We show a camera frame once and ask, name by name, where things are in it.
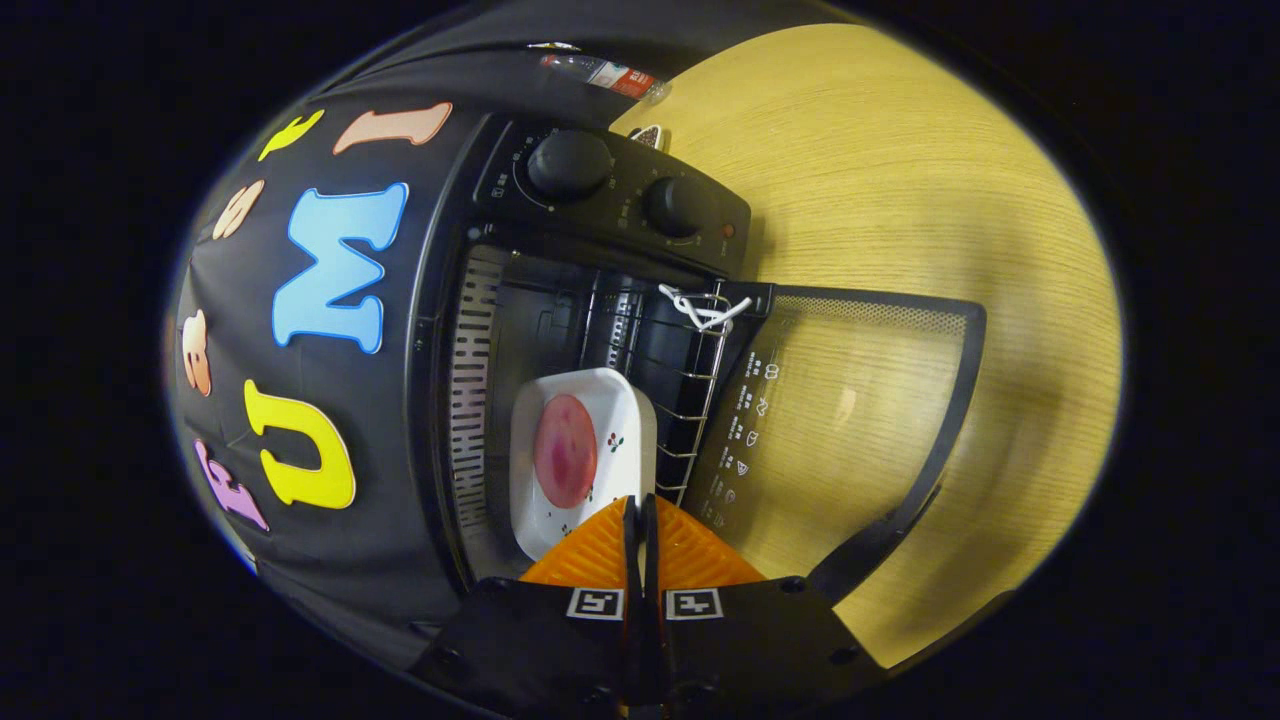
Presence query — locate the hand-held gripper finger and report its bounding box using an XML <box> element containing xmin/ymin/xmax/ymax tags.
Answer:
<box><xmin>410</xmin><ymin>495</ymin><xmax>646</xmax><ymax>720</ymax></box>
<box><xmin>640</xmin><ymin>493</ymin><xmax>887</xmax><ymax>720</ymax></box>

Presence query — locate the pink round meat slice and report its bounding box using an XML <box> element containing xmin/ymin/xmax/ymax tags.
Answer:
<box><xmin>533</xmin><ymin>393</ymin><xmax>599</xmax><ymax>510</ymax></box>

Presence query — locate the white rectangular food tray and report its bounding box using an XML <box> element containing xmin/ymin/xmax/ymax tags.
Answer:
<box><xmin>508</xmin><ymin>367</ymin><xmax>659</xmax><ymax>563</ymax></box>

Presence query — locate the black toaster oven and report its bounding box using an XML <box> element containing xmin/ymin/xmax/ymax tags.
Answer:
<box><xmin>405</xmin><ymin>110</ymin><xmax>989</xmax><ymax>611</ymax></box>

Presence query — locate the red label water bottle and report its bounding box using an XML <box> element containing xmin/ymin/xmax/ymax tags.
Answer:
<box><xmin>540</xmin><ymin>52</ymin><xmax>673</xmax><ymax>106</ymax></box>

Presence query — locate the white cord tie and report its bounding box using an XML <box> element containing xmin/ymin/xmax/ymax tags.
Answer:
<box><xmin>658</xmin><ymin>283</ymin><xmax>753</xmax><ymax>333</ymax></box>

